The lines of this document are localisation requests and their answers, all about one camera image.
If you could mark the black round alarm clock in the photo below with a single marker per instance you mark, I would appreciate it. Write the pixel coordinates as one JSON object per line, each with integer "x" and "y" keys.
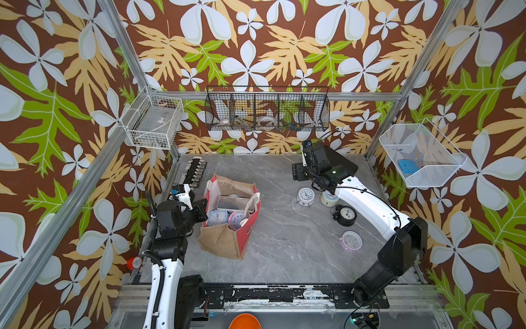
{"x": 345, "y": 215}

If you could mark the orange bowl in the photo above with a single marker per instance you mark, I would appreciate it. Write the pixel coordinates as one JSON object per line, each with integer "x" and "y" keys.
{"x": 245, "y": 321}

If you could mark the black wire basket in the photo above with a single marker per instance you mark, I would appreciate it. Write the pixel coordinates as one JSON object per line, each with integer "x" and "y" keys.
{"x": 284, "y": 108}

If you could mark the black plastic tool case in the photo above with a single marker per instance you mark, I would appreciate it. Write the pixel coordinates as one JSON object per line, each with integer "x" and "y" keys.
{"x": 341, "y": 167}

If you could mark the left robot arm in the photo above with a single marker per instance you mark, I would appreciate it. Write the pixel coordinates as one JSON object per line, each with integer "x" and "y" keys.
{"x": 173, "y": 297}

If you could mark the white round alarm clock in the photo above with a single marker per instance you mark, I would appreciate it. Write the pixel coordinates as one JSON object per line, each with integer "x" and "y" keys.
{"x": 306, "y": 196}

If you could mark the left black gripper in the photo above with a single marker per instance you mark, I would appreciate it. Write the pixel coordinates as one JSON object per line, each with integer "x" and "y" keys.
{"x": 199, "y": 210}

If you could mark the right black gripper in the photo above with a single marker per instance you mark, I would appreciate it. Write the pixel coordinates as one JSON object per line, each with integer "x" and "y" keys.
{"x": 296, "y": 170}

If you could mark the red burlap canvas bag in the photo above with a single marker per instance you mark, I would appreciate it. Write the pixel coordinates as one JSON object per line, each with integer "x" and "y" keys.
{"x": 232, "y": 212}

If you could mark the beige twin-bell alarm clock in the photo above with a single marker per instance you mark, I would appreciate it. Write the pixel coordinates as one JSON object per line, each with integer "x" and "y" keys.
{"x": 328, "y": 199}

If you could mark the white wire basket left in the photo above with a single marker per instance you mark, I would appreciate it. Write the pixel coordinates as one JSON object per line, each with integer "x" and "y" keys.
{"x": 152, "y": 120}

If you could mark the white wire basket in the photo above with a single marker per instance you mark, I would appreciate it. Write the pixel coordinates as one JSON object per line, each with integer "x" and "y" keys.
{"x": 437, "y": 156}
{"x": 152, "y": 120}

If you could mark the black socket set holder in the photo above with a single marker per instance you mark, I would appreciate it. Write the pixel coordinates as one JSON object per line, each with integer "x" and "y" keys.
{"x": 193, "y": 172}

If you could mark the white wire basket right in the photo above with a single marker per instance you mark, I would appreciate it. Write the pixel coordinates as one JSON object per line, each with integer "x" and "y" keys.
{"x": 437, "y": 156}

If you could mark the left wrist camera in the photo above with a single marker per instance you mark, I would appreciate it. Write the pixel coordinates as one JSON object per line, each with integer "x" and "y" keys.
{"x": 183, "y": 193}

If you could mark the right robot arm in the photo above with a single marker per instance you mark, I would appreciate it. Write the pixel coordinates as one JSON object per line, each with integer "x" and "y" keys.
{"x": 406, "y": 237}

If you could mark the blue square alarm clock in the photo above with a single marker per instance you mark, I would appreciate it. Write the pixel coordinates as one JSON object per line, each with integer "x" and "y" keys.
{"x": 217, "y": 217}

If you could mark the red emergency button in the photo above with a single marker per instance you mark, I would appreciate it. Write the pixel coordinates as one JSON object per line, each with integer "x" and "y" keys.
{"x": 134, "y": 263}

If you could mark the light pink round clock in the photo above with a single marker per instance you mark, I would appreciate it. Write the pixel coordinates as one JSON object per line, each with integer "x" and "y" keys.
{"x": 350, "y": 241}

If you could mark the pink twin-bell alarm clock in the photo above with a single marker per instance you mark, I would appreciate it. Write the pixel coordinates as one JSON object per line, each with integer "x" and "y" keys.
{"x": 237, "y": 220}

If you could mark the blue object in basket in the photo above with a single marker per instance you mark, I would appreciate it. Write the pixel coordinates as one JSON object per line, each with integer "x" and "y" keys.
{"x": 408, "y": 167}

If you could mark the black mounting rail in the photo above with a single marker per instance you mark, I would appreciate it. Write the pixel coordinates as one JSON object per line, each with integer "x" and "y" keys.
{"x": 218, "y": 295}

